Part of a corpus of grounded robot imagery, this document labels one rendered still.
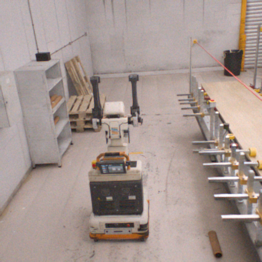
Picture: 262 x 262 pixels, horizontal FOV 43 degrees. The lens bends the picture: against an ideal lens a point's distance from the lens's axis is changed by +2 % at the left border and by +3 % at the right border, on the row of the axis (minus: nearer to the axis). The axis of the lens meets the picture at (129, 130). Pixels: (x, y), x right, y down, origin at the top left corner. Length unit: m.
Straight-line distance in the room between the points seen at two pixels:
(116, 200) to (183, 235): 0.82
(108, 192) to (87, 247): 0.64
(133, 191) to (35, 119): 2.26
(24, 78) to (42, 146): 1.07
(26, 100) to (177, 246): 2.92
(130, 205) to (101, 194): 0.33
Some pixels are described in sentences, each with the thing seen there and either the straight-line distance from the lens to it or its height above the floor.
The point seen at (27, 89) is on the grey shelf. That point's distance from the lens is 4.94.
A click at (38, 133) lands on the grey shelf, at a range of 5.13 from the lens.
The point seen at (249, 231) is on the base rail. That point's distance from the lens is 2.73.
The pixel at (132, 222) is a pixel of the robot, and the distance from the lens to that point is 3.47.
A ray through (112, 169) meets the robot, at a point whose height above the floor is 0.85.
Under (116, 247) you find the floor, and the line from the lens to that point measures 3.61.
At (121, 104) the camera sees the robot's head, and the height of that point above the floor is 1.36.
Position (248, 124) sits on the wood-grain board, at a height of 0.90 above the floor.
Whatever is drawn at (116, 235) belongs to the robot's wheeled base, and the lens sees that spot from 3.59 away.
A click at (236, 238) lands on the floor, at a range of 3.75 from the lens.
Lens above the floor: 2.38
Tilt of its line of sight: 22 degrees down
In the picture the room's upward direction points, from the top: 4 degrees counter-clockwise
